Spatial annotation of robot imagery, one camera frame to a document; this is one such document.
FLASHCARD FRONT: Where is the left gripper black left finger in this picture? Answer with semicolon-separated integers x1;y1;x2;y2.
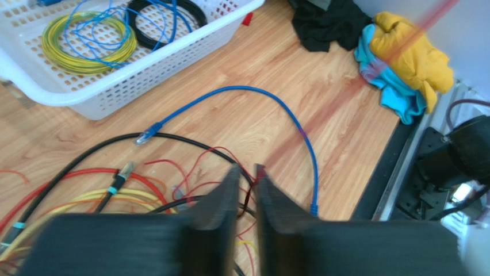
17;165;242;275

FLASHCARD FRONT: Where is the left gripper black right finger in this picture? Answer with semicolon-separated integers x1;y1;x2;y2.
254;164;468;275

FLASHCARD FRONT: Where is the right white plastic basket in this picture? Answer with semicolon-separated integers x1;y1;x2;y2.
1;1;262;120

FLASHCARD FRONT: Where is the teal cloth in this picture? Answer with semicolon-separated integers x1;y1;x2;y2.
354;24;427;125

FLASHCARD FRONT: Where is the black cloth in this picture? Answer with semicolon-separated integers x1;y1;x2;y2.
289;0;372;52

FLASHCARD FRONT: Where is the red shirt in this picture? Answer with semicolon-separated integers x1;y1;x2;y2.
242;12;254;26

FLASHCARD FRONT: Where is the yellow cloth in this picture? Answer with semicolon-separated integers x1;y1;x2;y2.
370;11;454;114

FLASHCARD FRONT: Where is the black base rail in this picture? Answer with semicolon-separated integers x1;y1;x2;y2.
350;116;426;221

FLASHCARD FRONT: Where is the thick black cable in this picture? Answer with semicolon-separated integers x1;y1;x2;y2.
0;132;257;254

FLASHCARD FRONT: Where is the yellow cable bundle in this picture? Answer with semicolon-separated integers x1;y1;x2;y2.
0;187;181;265

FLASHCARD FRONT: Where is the yellow coiled cable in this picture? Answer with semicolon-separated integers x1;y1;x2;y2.
41;11;139;76

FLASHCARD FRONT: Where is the thin blue wire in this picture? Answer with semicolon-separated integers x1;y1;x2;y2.
63;0;169;70

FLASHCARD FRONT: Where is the black coiled cable right basket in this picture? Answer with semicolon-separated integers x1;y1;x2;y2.
125;0;208;51

